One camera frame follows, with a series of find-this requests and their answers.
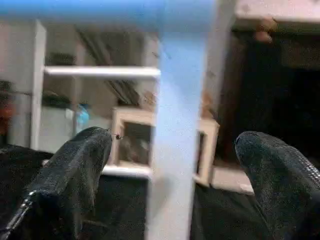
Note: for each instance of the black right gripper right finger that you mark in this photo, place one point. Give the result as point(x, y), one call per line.
point(285, 185)

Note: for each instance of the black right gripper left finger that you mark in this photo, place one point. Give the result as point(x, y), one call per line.
point(65, 190)

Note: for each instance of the white plastic table leg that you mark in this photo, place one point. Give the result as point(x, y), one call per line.
point(177, 140)

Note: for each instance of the black work mat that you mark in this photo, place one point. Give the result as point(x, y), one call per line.
point(120, 210)

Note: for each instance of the teal plastic object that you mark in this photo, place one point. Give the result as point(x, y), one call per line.
point(82, 117)

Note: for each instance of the white glass door cabinet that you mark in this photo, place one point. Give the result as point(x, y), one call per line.
point(132, 140)

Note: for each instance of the white open shelf rack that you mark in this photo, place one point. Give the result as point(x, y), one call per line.
point(100, 72)

